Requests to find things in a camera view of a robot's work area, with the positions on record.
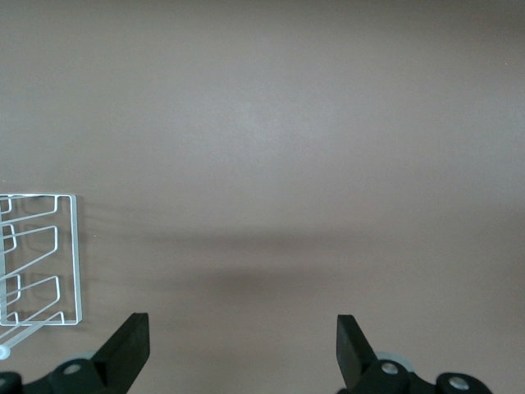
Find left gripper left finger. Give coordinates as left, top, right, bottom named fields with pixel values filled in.
left=0, top=312, right=151, bottom=394

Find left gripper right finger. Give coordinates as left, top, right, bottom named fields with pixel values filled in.
left=336, top=314, right=493, bottom=394

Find white wire rack, wooden rod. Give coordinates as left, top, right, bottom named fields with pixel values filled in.
left=0, top=193, right=84, bottom=362

